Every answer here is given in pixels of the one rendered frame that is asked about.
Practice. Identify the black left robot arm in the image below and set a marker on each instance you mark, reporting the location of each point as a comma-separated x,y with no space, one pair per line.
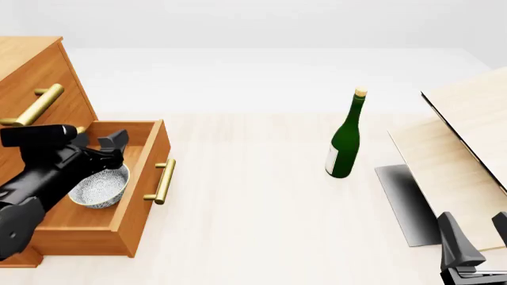
35,175

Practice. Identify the wooden cabinet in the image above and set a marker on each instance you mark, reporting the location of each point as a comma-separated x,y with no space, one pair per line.
24,50

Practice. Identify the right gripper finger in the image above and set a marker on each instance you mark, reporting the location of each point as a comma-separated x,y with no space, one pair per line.
455,240
501,228

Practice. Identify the open wooden drawer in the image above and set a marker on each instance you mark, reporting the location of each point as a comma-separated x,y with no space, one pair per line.
134,190

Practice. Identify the green wine bottle with cork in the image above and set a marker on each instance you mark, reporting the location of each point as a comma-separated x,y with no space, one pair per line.
345,142

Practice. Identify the pale wooden rack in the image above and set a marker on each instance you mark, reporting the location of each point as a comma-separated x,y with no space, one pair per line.
455,154

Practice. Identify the wooden drawer, plain front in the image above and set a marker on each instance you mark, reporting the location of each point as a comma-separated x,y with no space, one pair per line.
84,111
43,69

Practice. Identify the patterned black and white bowl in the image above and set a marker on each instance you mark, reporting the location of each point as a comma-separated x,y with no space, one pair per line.
99,187

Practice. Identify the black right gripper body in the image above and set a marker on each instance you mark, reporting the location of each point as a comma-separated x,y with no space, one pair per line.
475,276

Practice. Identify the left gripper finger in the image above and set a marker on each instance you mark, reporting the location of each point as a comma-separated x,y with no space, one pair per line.
82,139
115,141

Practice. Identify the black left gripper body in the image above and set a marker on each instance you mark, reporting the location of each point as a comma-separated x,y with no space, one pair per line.
104,158

